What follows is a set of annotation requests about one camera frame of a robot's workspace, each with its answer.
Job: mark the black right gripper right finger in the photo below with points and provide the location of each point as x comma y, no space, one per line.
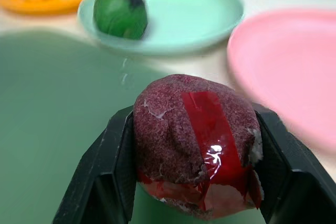
288,182

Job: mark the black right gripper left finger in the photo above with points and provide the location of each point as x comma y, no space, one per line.
99,182

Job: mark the dark red taped ball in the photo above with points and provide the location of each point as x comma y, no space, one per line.
183,134

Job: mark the pink plate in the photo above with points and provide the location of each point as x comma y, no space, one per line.
288,58

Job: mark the mint green plate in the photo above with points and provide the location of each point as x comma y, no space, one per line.
183,11

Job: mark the green ball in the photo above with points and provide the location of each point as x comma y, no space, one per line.
119,11

